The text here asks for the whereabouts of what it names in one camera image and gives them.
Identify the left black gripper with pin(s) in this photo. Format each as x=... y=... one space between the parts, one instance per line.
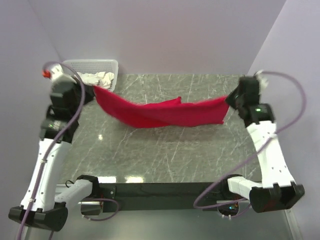
x=90 y=94

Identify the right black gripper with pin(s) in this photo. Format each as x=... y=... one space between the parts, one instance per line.
x=229 y=98

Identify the red t shirt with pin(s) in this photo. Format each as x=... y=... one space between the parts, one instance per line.
x=162 y=114

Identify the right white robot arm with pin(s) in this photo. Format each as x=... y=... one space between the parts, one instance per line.
x=278 y=189

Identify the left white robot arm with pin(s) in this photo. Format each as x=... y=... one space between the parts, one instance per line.
x=40 y=207

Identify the white t shirt in basket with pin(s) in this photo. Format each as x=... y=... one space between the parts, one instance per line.
x=101 y=79

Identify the white plastic laundry basket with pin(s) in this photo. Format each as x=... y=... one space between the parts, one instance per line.
x=93 y=66

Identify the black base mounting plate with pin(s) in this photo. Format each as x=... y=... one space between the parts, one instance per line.
x=161 y=196

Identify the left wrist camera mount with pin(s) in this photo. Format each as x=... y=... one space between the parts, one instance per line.
x=55 y=73

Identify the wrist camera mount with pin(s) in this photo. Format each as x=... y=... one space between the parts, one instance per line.
x=263 y=81
x=55 y=73

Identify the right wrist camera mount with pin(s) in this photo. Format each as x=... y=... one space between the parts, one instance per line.
x=263 y=81

